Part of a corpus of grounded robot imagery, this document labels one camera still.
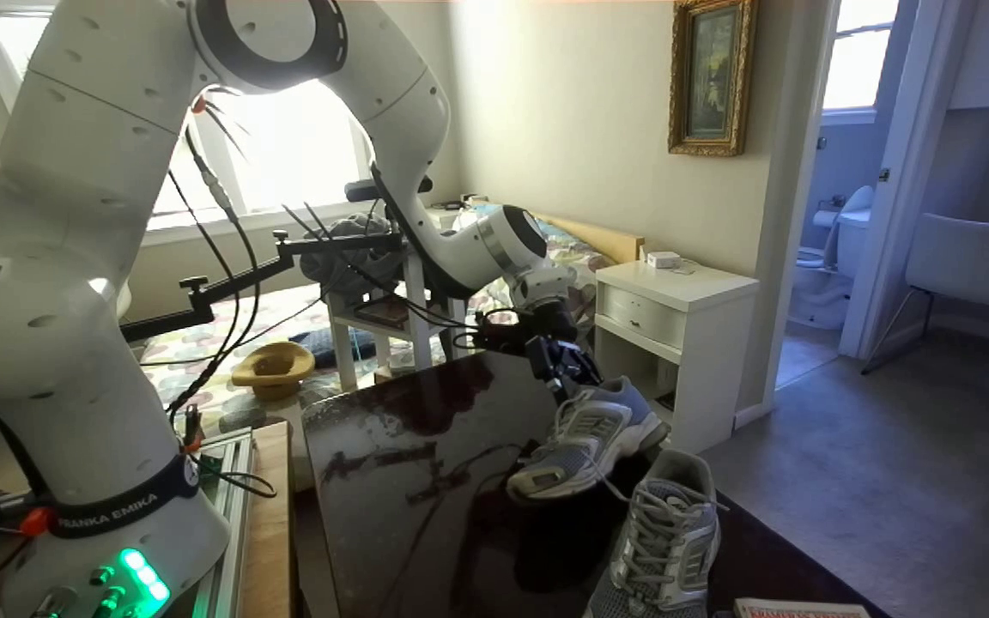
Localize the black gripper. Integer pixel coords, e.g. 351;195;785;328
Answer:
508;302;607;399

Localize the blue grey running shoe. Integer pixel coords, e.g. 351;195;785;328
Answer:
582;445;730;618
502;376;677;513

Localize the small pale box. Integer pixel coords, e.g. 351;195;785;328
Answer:
643;247;690;276

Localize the white nightstand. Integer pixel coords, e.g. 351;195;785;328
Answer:
591;259;763;458

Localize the small white stool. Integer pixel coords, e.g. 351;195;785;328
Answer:
322;255;473;396

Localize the grey bag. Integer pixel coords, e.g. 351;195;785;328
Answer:
299;228;430;305

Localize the yellow bowl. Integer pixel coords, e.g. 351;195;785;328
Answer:
228;339;321;407

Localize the white toilet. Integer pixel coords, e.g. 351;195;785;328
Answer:
793;183;881;338

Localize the gold framed painting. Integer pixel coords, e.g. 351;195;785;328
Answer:
666;0;757;162

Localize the pale flat item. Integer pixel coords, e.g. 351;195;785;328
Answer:
731;594;874;618

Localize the large bright window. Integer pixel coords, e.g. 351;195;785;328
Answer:
148;75;378;231

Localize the white door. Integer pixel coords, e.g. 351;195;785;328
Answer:
840;0;963;363

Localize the small bright window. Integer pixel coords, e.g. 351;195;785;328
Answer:
818;0;901;116

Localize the black stereo camera bar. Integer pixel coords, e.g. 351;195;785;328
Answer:
339;170;391;209

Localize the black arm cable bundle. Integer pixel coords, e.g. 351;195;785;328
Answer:
164;86;265;424

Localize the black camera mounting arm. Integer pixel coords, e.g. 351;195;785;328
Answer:
112;223;406;347

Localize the aluminium profile rail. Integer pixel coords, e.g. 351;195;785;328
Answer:
186;424;263;618

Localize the red handled clamp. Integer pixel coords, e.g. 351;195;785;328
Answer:
176;403;209;464

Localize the orange cable plug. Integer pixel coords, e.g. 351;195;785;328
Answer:
13;503;59;544

